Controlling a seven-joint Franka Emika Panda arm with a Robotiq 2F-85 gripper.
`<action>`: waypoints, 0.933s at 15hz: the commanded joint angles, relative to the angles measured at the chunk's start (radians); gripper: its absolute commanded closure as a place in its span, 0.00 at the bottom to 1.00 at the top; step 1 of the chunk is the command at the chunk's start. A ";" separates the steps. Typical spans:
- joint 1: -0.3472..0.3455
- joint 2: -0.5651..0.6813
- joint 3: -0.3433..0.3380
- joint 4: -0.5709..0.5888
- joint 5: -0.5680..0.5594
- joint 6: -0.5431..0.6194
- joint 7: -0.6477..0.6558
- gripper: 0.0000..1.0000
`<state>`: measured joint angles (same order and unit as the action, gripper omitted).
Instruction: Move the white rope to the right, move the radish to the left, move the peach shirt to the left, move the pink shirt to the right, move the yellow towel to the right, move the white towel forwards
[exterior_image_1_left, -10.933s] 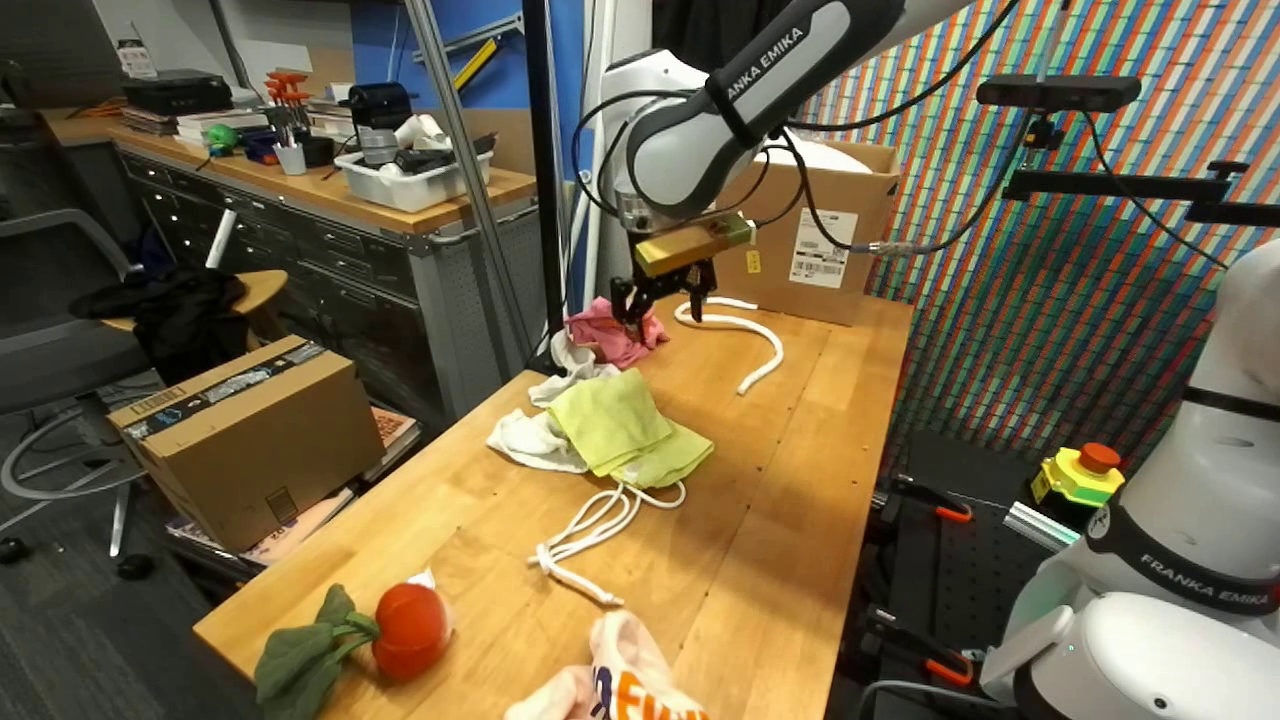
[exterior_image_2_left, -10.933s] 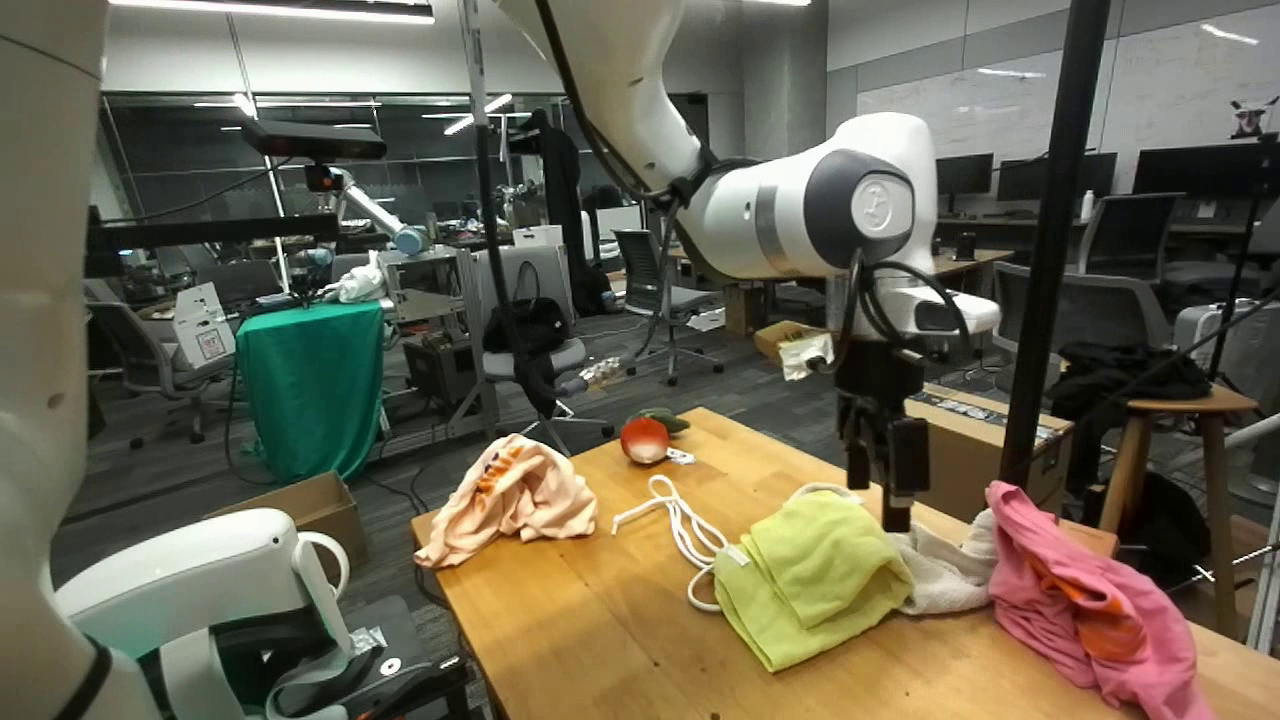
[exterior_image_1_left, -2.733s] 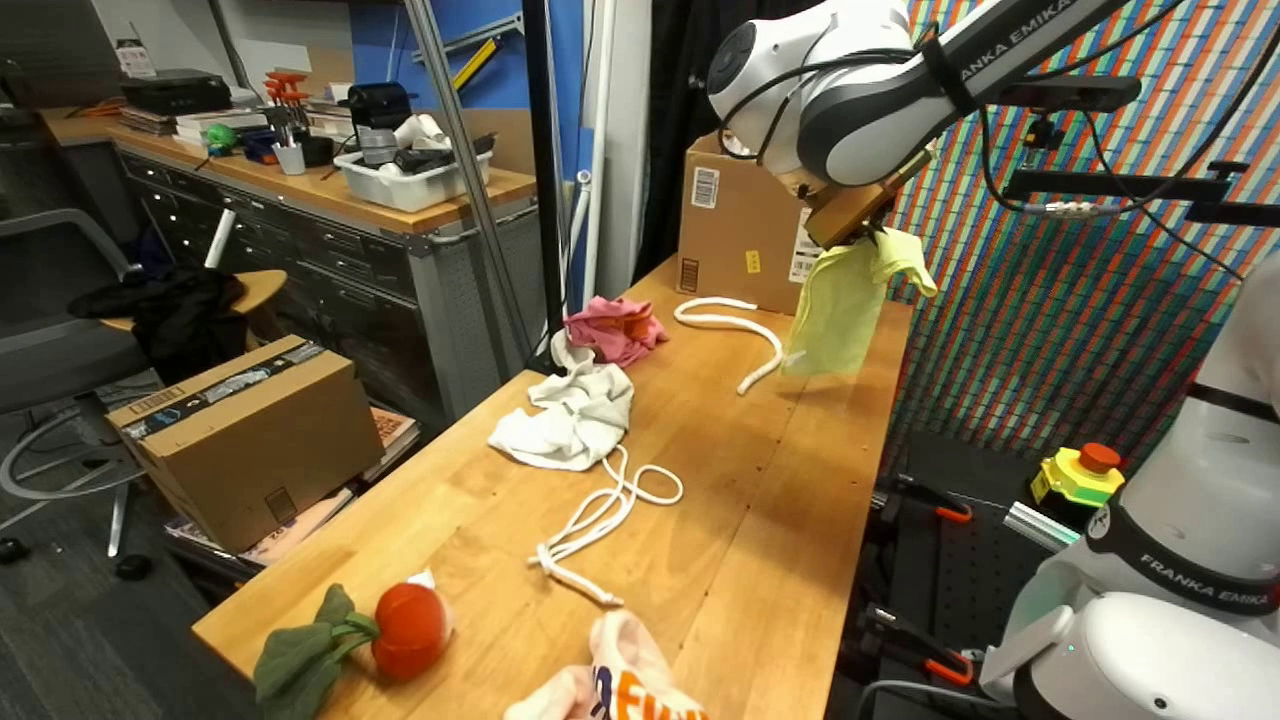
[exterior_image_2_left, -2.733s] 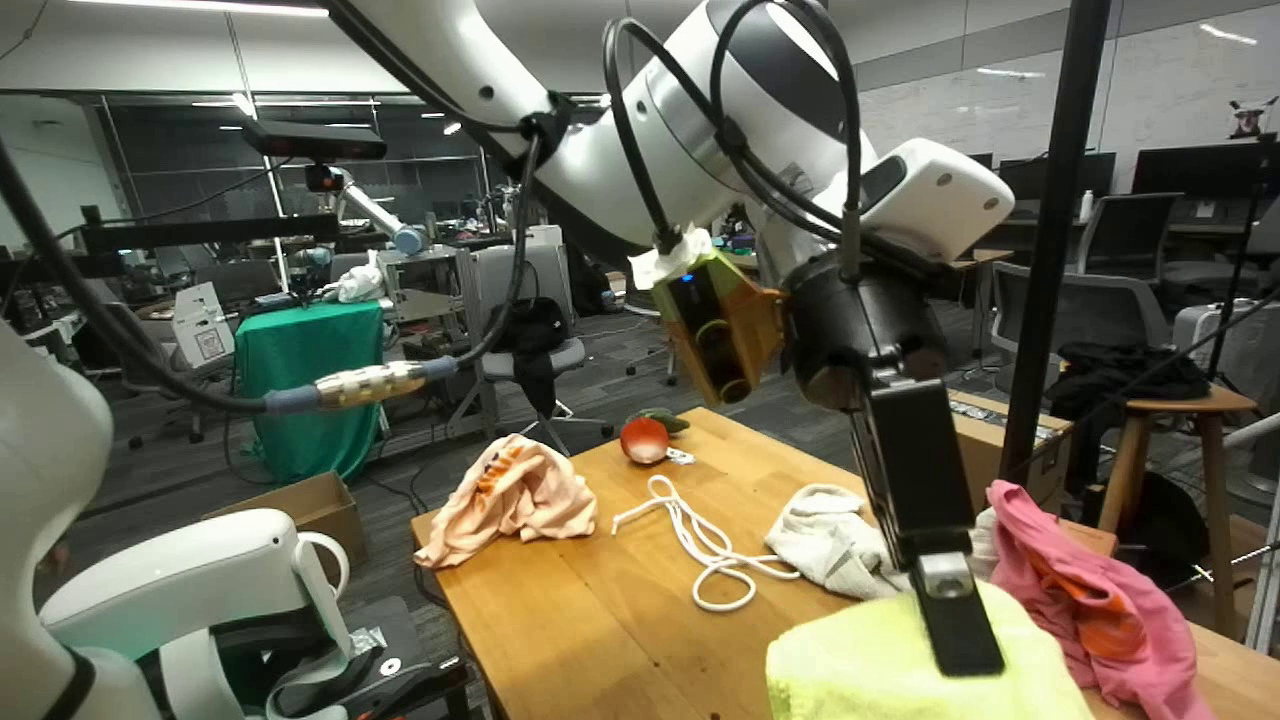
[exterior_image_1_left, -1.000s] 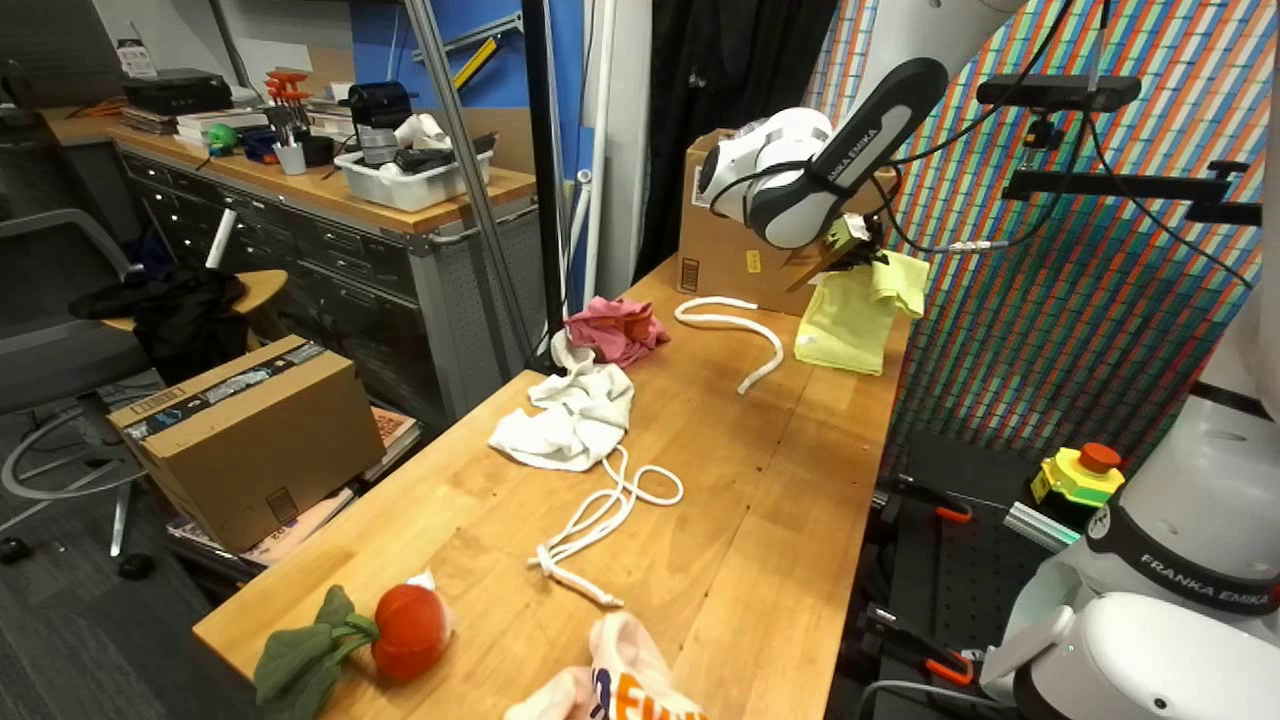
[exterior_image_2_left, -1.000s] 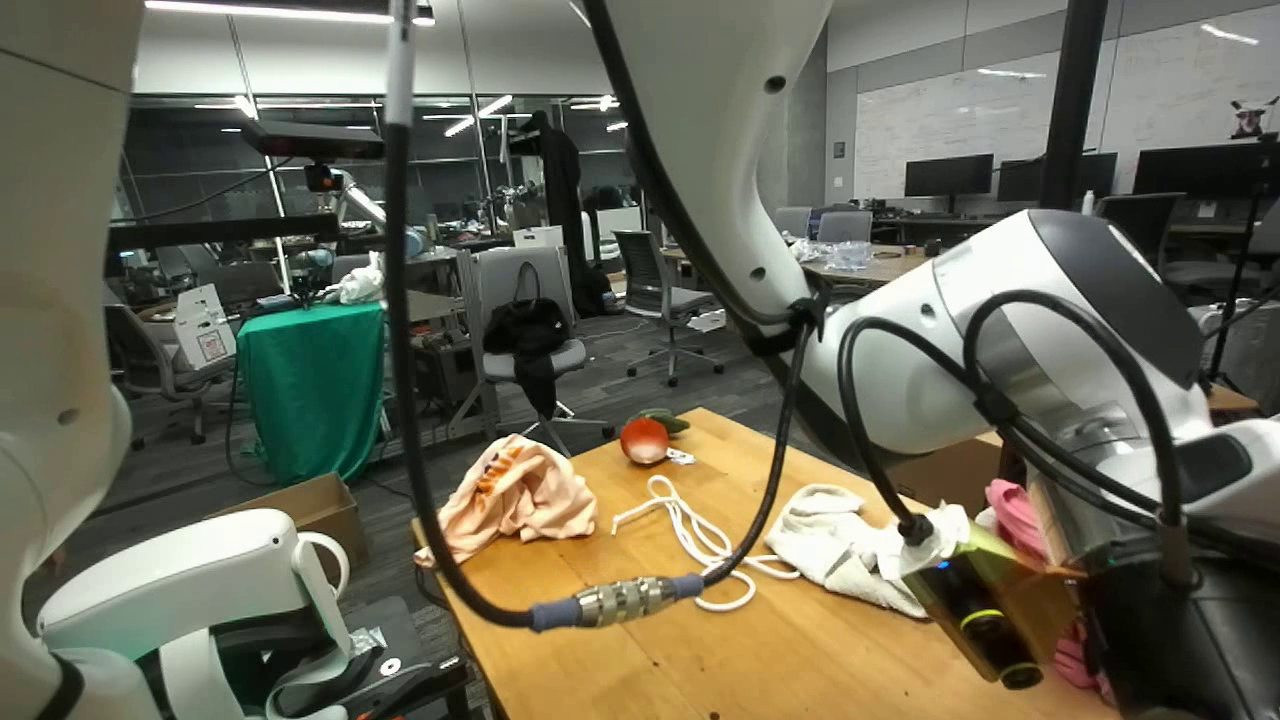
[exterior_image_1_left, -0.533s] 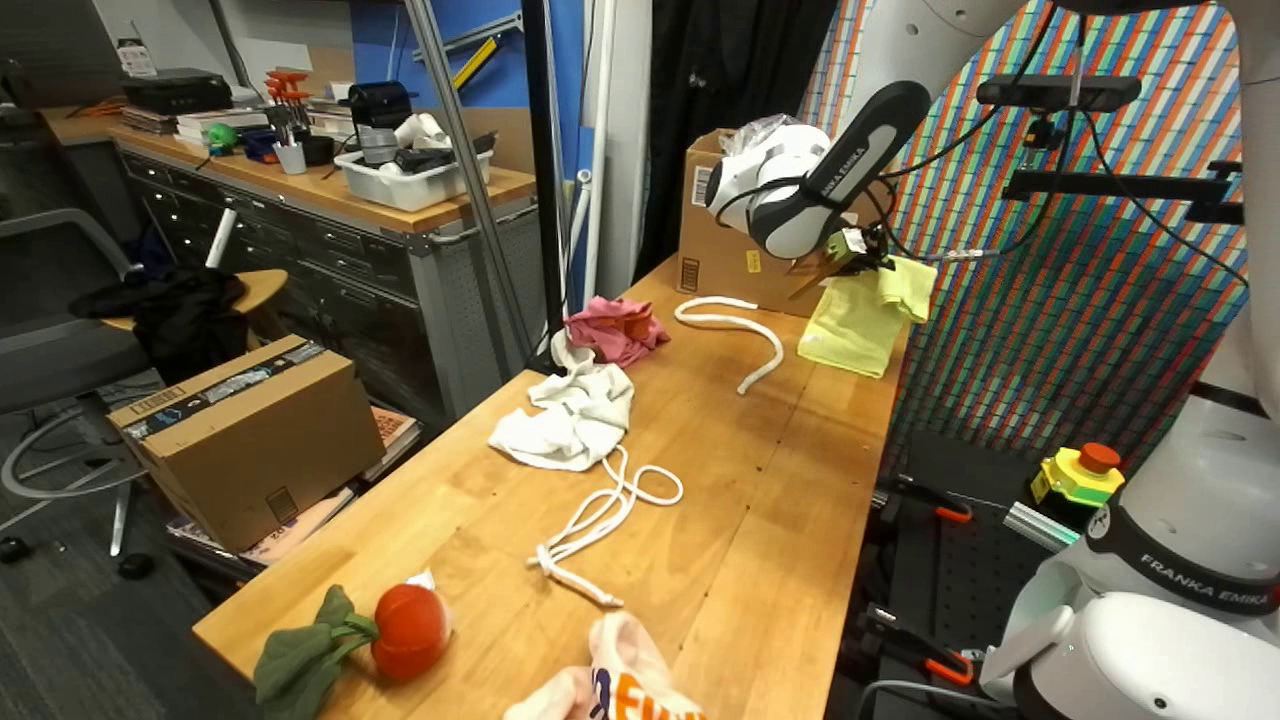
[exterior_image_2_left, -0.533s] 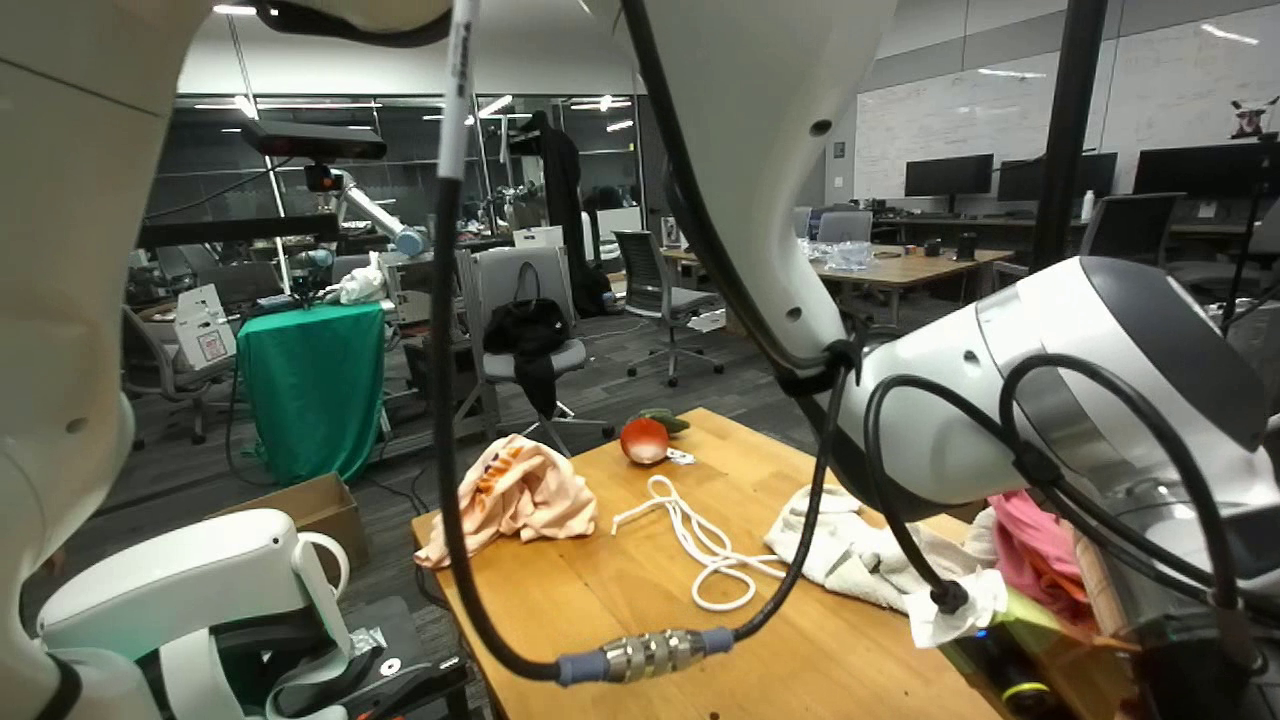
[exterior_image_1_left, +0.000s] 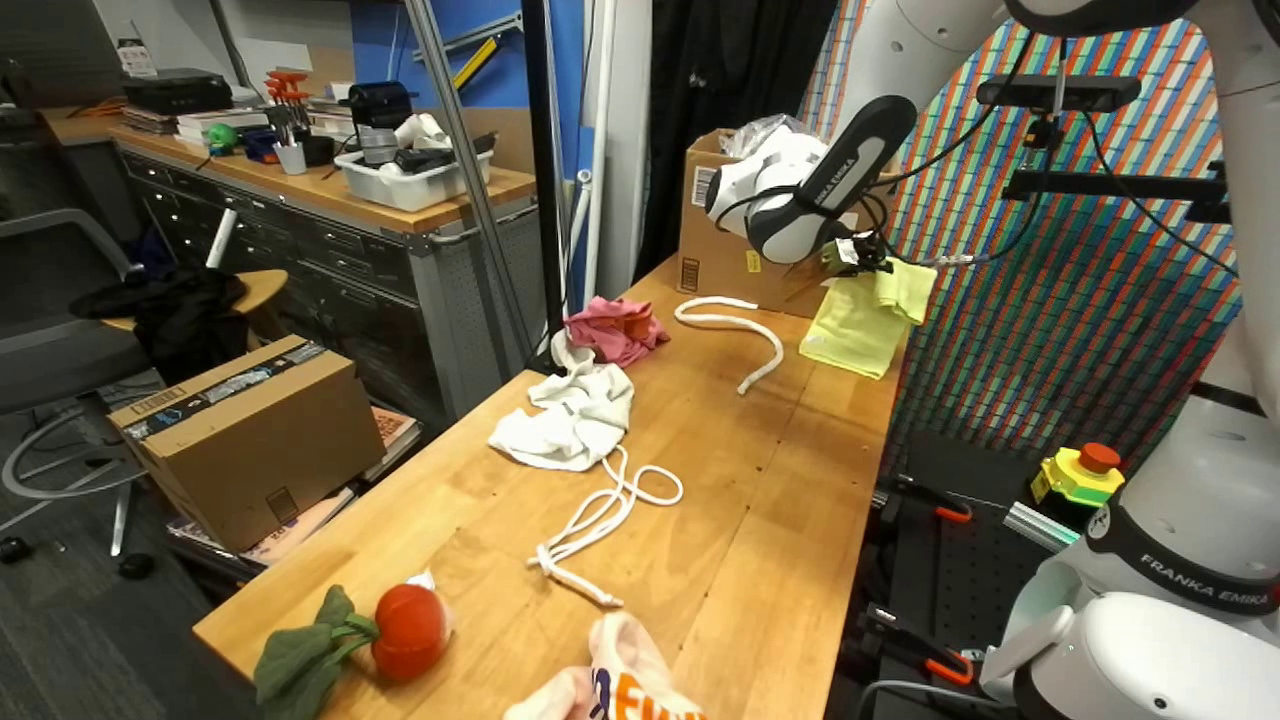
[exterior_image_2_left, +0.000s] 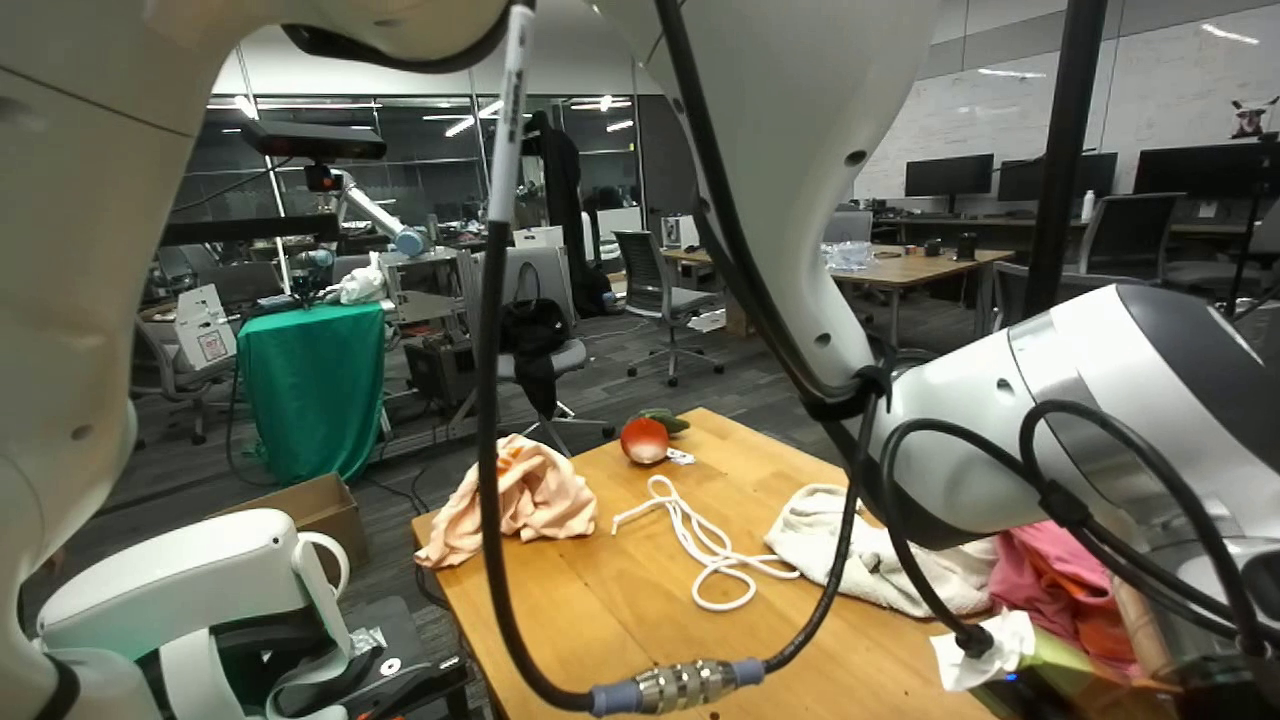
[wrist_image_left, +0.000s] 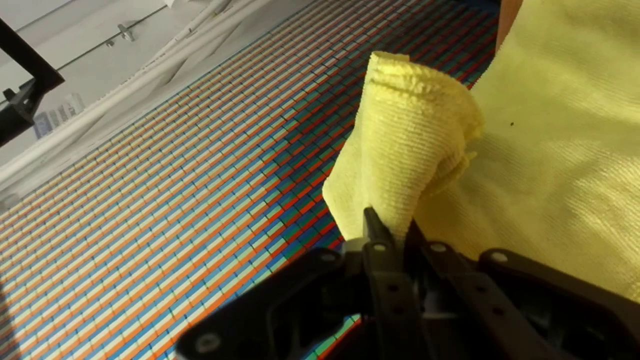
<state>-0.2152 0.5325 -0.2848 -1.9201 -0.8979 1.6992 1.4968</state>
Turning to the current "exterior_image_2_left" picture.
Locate red radish plush toy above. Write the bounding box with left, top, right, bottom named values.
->
left=616, top=406, right=695, bottom=472

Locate peach shirt with orange print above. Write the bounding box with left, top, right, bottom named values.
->
left=412, top=430, right=605, bottom=577

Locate white cloth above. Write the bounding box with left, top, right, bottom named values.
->
left=765, top=481, right=1005, bottom=622

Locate pink cloth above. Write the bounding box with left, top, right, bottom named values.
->
left=983, top=517, right=1175, bottom=682

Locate black office chair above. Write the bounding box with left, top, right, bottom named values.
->
left=614, top=225, right=732, bottom=393

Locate grey office chair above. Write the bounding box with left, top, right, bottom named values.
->
left=452, top=241, right=619, bottom=455

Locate black handbag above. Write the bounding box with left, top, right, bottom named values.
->
left=497, top=257, right=573, bottom=414

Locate wooden office desk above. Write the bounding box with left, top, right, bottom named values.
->
left=656, top=241, right=1015, bottom=364

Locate small brown cardboard box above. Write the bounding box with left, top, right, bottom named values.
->
left=223, top=472, right=370, bottom=577

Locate black computer monitor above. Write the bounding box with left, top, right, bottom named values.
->
left=900, top=153, right=996, bottom=205
left=1134, top=139, right=1280, bottom=205
left=996, top=146, right=1121, bottom=205

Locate white paper sign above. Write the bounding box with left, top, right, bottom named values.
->
left=173, top=278, right=241, bottom=370

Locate black vertical pole stand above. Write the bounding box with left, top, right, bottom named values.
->
left=1020, top=0, right=1111, bottom=314

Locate grey mesh chair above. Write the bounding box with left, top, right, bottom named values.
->
left=1074, top=187, right=1184, bottom=285

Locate black tripod stand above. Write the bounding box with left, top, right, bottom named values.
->
left=1225, top=95, right=1280, bottom=314

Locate white drawstring cord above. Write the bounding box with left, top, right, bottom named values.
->
left=609, top=472, right=809, bottom=617

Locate black stereo camera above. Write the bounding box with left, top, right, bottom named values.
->
left=244, top=116, right=394, bottom=196

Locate black camera boom bar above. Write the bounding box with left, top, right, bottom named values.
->
left=156, top=211, right=343, bottom=253

